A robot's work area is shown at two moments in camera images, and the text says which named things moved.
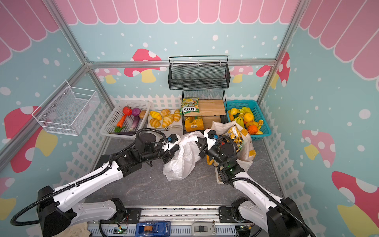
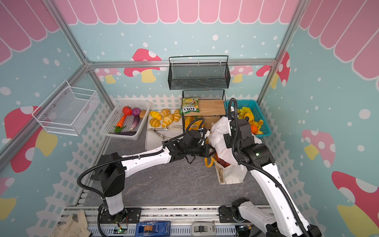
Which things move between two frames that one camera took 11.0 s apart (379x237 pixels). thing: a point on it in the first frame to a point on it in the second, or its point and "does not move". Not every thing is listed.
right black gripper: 206,147 to 232,141
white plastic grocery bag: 183,162 to 219,127
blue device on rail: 153,228 does not move
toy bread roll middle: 165,111 does not move
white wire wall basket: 67,112 does not move
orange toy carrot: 120,122 does not move
